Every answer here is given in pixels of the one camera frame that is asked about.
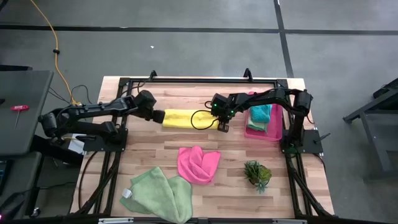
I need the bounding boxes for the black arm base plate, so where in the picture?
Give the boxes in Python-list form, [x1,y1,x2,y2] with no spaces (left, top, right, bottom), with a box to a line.
[82,129,128,152]
[279,129,324,154]

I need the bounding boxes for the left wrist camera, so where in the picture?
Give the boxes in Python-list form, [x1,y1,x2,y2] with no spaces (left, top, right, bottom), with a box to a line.
[136,90,157,110]

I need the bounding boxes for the black right camera cable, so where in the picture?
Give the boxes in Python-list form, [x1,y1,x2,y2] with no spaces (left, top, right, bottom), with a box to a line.
[190,108,220,131]

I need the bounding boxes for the grey side table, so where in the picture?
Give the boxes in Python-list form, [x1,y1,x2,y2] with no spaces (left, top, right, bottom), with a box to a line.
[0,70,54,156]

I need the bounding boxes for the yellow microfiber towel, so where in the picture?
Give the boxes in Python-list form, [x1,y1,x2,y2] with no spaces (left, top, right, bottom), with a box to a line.
[162,108,220,130]

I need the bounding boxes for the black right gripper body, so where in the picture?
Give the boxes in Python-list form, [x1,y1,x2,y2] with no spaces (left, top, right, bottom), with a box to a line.
[214,104,239,123]

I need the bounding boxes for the black aluminium table frame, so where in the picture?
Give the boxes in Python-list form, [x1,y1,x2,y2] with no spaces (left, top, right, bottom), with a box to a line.
[70,67,336,224]

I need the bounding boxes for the grey metal stand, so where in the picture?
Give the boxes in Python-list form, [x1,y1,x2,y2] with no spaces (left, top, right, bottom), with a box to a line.
[343,77,398,175]

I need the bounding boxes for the teal microfiber towel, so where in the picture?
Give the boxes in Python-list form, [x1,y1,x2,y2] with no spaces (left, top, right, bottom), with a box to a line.
[249,104,273,124]

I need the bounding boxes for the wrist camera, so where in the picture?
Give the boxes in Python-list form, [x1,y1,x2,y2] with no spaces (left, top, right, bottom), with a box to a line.
[210,93,231,110]
[136,90,157,110]

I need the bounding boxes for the black left camera cable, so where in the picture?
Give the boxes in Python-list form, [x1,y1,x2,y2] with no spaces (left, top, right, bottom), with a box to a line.
[119,79,147,97]

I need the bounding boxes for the potted succulent plant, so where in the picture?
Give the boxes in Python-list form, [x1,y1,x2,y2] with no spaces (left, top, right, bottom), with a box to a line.
[243,160,273,194]

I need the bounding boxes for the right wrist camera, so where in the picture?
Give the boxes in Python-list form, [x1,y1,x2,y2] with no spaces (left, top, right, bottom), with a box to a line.
[210,93,231,110]

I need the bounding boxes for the white box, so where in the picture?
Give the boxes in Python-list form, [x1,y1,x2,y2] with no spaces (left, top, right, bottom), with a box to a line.
[63,133,87,156]

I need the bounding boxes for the pink translucent plastic bin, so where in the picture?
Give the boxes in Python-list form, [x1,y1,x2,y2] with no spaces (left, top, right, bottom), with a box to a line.
[244,91,284,142]

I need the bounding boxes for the yellow floor cable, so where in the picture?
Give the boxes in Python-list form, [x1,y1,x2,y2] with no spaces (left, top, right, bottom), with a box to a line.
[29,0,82,106]

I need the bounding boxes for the red-handled hex key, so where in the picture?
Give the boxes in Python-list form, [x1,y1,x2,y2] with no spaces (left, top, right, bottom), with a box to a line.
[9,105,30,130]

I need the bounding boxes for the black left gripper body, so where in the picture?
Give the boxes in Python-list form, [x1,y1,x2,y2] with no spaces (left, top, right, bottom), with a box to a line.
[136,104,161,122]

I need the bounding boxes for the black camera cable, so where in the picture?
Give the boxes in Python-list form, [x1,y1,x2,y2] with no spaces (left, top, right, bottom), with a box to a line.
[190,108,220,131]
[119,79,147,97]

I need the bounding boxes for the pink microfiber towel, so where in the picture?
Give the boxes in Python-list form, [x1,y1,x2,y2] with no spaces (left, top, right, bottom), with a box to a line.
[177,145,221,186]

